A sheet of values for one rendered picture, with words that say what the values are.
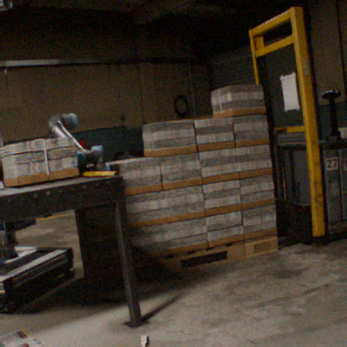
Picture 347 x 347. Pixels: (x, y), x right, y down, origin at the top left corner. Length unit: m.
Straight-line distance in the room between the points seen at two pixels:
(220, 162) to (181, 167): 0.30
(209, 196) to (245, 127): 0.57
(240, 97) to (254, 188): 0.68
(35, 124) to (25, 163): 7.48
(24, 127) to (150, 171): 6.90
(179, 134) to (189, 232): 0.69
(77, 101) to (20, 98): 1.36
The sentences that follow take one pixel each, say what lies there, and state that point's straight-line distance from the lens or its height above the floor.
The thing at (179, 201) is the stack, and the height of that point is 0.51.
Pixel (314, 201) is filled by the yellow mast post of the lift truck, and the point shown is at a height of 0.37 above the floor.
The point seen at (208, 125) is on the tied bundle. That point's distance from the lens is 3.33.
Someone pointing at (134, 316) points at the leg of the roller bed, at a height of 0.05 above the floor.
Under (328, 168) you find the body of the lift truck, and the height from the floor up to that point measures 0.60.
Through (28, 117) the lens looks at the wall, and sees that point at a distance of 9.96.
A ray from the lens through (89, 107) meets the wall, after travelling 10.54.
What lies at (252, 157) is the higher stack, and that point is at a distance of 3.48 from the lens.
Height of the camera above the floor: 0.96
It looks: 6 degrees down
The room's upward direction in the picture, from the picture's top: 7 degrees counter-clockwise
